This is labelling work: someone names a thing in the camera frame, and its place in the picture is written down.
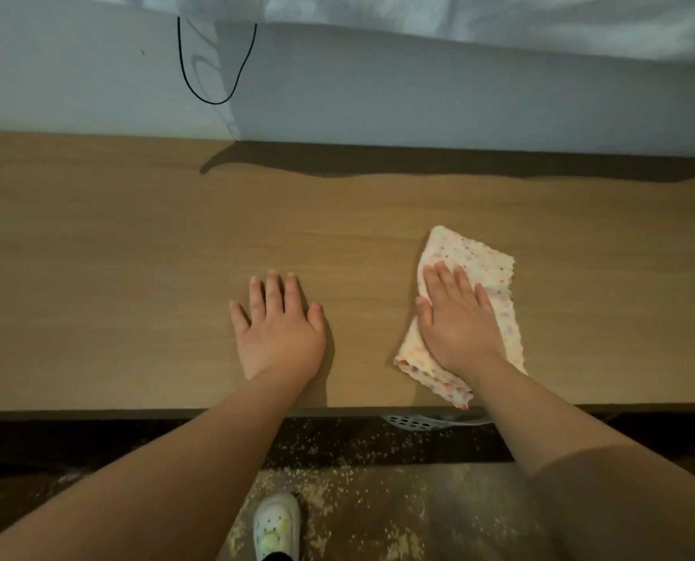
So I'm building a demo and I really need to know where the person's right hand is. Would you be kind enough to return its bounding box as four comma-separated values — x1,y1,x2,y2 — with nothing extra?
415,261,507,385

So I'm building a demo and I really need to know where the person's left hand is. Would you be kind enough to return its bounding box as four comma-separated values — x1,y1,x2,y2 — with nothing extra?
229,270,327,383

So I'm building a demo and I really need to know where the white dotted cleaning cloth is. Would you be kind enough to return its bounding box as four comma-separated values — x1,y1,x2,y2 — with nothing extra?
394,225,528,410

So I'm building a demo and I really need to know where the person's right forearm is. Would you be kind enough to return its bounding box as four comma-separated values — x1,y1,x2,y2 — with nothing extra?
469,354,695,561

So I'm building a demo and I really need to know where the person's left forearm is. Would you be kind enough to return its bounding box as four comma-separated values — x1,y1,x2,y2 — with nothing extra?
0,363,323,561

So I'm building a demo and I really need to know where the white plastic basket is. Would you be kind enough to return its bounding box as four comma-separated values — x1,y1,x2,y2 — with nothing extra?
382,413,494,432

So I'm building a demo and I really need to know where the white shoe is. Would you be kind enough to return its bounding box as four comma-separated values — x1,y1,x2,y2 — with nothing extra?
252,492,301,561

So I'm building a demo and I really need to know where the white curtain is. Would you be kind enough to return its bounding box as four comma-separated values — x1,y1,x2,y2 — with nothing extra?
114,0,695,64

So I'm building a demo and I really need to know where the black cable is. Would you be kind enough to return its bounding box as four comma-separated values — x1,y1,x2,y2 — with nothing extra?
177,16,258,106

